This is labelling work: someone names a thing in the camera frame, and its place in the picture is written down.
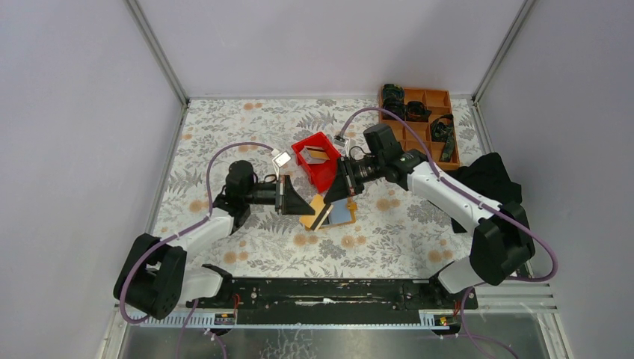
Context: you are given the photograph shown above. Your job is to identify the rolled dark belt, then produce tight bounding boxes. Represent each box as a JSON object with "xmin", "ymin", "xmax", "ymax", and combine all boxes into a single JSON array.
[
  {"xmin": 381, "ymin": 84, "xmax": 404, "ymax": 102},
  {"xmin": 406, "ymin": 101, "xmax": 432, "ymax": 123},
  {"xmin": 382, "ymin": 99, "xmax": 407, "ymax": 120}
]

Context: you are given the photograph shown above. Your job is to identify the floral table mat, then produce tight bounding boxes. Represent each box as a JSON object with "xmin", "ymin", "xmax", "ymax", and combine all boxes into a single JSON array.
[{"xmin": 153, "ymin": 98, "xmax": 472, "ymax": 278}]

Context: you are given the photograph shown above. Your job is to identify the yellow leather card holder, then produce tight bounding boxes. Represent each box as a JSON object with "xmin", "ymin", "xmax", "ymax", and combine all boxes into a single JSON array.
[{"xmin": 318, "ymin": 198, "xmax": 357, "ymax": 229}]

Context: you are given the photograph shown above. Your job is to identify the red plastic bin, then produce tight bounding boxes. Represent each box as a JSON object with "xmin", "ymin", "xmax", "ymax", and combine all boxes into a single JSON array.
[{"xmin": 291, "ymin": 132, "xmax": 341, "ymax": 193}]

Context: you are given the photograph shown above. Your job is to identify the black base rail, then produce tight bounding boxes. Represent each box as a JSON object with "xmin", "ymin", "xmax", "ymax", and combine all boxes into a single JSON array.
[{"xmin": 198, "ymin": 277, "xmax": 478, "ymax": 326}]

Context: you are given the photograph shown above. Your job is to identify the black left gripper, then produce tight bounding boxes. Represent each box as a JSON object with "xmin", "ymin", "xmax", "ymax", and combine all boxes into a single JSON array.
[{"xmin": 244, "ymin": 176, "xmax": 316, "ymax": 216}]

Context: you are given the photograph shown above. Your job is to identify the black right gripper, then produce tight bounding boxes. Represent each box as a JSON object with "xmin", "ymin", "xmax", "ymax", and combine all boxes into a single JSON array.
[{"xmin": 324, "ymin": 154, "xmax": 384, "ymax": 204}]

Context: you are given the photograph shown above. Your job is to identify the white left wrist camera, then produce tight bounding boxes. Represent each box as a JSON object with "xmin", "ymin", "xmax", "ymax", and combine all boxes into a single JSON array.
[{"xmin": 271, "ymin": 149, "xmax": 292, "ymax": 177}]

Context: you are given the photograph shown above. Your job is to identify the gold VIP credit card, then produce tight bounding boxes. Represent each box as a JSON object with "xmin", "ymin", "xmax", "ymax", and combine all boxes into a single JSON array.
[{"xmin": 300, "ymin": 194, "xmax": 333, "ymax": 231}]

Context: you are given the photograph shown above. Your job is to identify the loose dark strap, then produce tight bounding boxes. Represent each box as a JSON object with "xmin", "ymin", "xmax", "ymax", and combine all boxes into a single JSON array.
[{"xmin": 428, "ymin": 114, "xmax": 458, "ymax": 164}]

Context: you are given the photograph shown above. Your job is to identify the brown compartment organizer tray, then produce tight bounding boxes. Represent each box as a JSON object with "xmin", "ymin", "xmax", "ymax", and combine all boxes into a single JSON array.
[{"xmin": 379, "ymin": 88, "xmax": 460, "ymax": 171}]

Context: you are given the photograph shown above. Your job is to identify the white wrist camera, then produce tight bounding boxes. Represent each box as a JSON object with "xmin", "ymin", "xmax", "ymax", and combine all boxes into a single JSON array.
[
  {"xmin": 333, "ymin": 135, "xmax": 350, "ymax": 156},
  {"xmin": 271, "ymin": 149, "xmax": 292, "ymax": 177}
]

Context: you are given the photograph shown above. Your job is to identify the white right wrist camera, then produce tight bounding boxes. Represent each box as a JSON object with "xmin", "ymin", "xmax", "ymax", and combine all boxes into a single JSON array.
[{"xmin": 333, "ymin": 135, "xmax": 350, "ymax": 156}]

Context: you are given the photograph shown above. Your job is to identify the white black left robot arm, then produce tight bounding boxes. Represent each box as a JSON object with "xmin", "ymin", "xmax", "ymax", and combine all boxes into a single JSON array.
[{"xmin": 113, "ymin": 160, "xmax": 315, "ymax": 319}]

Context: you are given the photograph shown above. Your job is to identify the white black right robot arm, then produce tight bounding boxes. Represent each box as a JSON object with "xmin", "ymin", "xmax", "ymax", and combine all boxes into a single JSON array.
[{"xmin": 324, "ymin": 123, "xmax": 535, "ymax": 308}]

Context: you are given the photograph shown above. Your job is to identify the black cloth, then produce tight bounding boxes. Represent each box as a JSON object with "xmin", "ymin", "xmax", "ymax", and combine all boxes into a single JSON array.
[{"xmin": 446, "ymin": 152, "xmax": 523, "ymax": 206}]

